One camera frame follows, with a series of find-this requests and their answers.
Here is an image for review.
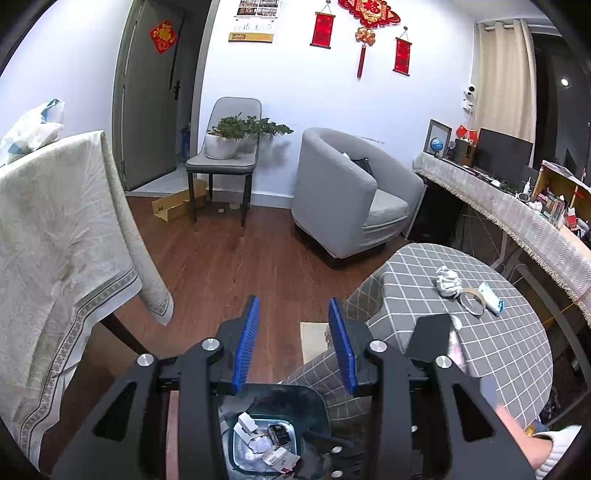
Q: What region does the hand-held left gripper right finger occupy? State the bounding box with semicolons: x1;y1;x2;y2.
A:
329;299;539;480

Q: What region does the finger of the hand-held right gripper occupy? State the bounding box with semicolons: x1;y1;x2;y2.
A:
302;431;370;480

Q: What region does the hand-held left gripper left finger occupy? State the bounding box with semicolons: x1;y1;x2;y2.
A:
51;295;260;480

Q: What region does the teal trash bin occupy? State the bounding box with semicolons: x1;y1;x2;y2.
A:
217;382;331;480

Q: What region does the white carton box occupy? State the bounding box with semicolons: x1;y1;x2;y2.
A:
233;412;260;437

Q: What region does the white paper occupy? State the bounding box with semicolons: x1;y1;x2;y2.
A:
248;436;274;463

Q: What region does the person's right forearm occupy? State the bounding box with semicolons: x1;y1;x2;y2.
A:
534;425;583;480

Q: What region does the person's right hand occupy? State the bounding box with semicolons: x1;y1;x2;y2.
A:
496;406;553;480

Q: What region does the cream floor mat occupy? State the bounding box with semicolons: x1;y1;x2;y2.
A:
300;322;334;366

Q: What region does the brown tape roll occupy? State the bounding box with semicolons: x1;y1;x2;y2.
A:
459;287;486;319

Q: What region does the crumpled foil ball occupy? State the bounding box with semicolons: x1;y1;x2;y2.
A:
435;265;463;299

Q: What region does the white tube blue cap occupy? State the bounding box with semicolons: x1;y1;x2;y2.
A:
477;281;505;316

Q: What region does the round table, grey checked cloth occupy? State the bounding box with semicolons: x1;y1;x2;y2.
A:
281;243;554;430

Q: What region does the dark table leg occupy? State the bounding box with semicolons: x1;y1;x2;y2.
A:
99;314;140;357

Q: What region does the grey armchair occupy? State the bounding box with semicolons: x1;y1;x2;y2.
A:
291;128;425;270

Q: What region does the side table with patterned cloth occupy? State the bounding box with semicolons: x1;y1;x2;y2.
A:
412;152;591;326

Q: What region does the flat cardboard box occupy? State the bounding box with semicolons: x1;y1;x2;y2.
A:
152;179;209;222

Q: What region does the grey dining chair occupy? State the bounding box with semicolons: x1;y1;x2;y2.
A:
185;97;262;239

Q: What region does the brown wooden box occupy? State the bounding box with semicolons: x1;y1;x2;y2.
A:
447;137;476;166

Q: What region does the black monitor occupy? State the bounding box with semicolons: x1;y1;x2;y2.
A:
475;128;534;182

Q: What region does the open cardboard box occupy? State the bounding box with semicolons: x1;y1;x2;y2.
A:
531;160;591;232

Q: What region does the potted plant white pot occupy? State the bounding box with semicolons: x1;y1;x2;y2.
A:
205;115;247;160

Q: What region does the beige patterned tablecloth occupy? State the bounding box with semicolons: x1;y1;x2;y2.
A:
0;130;174;472

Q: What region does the potted plant small pot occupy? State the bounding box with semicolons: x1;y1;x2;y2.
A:
239;116;294;155

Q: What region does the grey door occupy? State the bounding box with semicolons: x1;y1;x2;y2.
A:
112;0;218;193

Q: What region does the beige curtain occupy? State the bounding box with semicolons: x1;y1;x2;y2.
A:
468;18;539;145

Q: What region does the red hanging scroll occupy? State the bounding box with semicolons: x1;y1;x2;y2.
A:
393;28;413;76
310;4;334;49

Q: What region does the white plastic bag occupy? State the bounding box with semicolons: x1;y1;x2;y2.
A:
0;98;66;165

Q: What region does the red diamond door decoration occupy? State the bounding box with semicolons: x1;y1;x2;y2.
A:
148;19;177;55

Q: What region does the picture frame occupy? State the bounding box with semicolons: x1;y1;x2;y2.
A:
423;119;452;158

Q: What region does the wall calendar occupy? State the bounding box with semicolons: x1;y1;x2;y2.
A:
228;0;280;43

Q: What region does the red knot wall ornament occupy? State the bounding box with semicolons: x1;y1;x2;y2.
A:
337;0;402;79

